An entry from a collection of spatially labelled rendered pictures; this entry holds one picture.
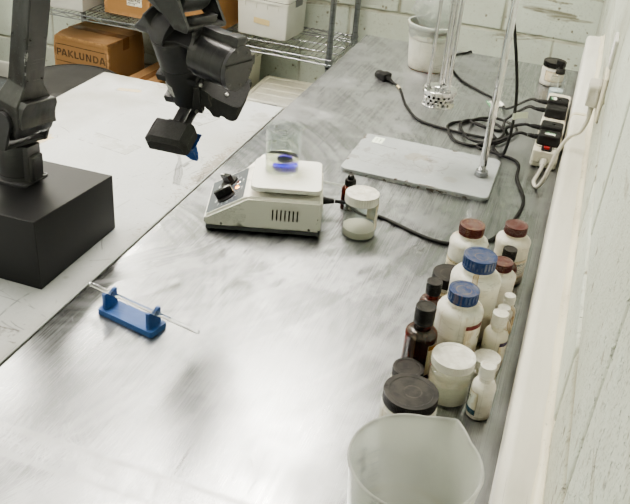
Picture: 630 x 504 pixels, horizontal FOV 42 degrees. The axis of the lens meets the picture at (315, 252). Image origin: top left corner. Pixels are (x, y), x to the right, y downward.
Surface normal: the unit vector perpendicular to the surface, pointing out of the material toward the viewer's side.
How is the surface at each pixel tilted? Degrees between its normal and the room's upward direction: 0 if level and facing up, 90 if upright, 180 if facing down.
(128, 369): 0
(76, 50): 88
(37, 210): 5
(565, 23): 90
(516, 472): 0
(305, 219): 90
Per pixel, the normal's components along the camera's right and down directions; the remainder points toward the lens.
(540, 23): -0.33, 0.47
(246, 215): -0.02, 0.51
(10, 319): 0.07, -0.85
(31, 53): 0.82, 0.47
